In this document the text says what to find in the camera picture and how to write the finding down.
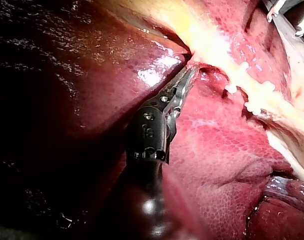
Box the gallbladder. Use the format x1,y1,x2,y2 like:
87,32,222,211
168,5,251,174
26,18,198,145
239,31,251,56
96,0,212,62

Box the dark red liver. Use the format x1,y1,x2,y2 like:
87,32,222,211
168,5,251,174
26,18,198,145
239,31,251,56
0,0,304,240

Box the left arm instrument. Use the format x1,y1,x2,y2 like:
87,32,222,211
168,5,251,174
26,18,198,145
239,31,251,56
125,87,180,165

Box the pale fatty tissue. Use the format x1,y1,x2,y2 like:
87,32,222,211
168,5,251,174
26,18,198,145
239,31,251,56
265,34,304,183

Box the white clip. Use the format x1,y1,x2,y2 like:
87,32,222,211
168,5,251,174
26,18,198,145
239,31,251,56
224,61,250,94
243,81,276,116

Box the left arm instrument jaw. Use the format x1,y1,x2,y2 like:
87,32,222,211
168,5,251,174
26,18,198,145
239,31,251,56
171,67,198,109
166,67,193,93

